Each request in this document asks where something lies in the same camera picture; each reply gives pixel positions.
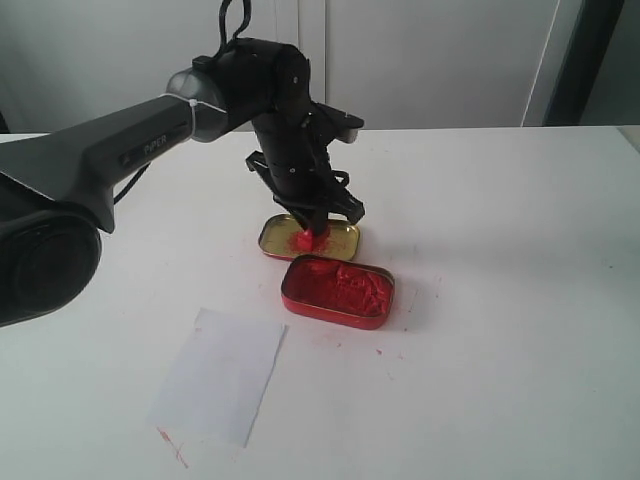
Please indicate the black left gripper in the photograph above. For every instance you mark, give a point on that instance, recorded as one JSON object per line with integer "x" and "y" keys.
{"x": 297, "y": 170}

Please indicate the red stamp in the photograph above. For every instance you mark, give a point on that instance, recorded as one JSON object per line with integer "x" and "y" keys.
{"x": 307, "y": 241}

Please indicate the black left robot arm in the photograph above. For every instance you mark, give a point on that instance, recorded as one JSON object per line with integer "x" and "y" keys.
{"x": 57, "y": 190}

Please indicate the red ink tin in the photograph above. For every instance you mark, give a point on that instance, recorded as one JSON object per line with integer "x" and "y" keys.
{"x": 340, "y": 292}

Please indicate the gold tin lid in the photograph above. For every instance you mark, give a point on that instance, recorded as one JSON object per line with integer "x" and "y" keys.
{"x": 283, "y": 238}

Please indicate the white cabinet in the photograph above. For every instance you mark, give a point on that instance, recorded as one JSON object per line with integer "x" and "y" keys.
{"x": 396, "y": 64}

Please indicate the white paper sheet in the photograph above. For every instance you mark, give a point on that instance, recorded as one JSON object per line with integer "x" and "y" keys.
{"x": 217, "y": 382}

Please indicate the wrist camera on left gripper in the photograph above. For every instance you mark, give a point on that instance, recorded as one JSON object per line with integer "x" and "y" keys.
{"x": 334, "y": 124}

